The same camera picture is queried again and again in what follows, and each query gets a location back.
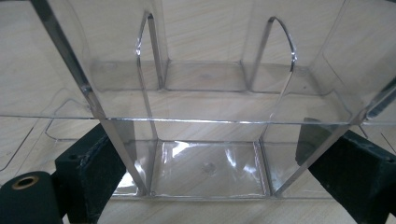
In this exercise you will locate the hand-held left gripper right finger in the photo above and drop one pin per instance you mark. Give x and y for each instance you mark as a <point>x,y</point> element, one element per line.
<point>351,174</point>

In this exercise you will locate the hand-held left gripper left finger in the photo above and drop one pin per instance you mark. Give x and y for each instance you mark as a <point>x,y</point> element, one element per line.
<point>93,174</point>

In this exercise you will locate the clear plastic divided organizer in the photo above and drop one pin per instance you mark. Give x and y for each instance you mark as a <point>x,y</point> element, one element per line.
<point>205,102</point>

